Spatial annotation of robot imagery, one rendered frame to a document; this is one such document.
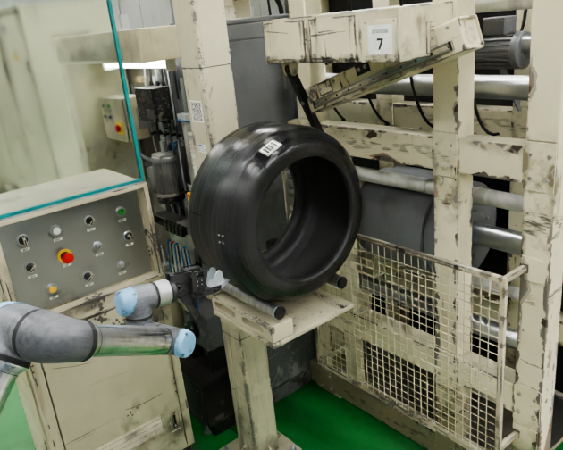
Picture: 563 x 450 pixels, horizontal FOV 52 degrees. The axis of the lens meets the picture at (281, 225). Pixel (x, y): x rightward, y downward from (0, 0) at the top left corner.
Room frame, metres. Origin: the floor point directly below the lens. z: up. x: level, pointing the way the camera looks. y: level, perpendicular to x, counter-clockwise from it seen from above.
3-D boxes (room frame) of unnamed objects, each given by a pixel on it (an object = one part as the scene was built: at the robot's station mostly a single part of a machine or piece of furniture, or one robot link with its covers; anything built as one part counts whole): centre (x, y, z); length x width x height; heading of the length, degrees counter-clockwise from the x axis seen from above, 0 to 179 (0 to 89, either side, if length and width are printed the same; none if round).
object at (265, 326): (1.78, 0.14, 0.84); 0.36 x 0.09 x 0.06; 37
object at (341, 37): (1.94, -0.28, 1.71); 0.61 x 0.25 x 0.15; 37
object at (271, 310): (1.78, 0.14, 0.90); 0.35 x 0.05 x 0.05; 37
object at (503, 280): (1.88, -0.37, 0.65); 0.90 x 0.02 x 0.70; 37
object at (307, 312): (1.86, 0.03, 0.80); 0.37 x 0.36 x 0.02; 127
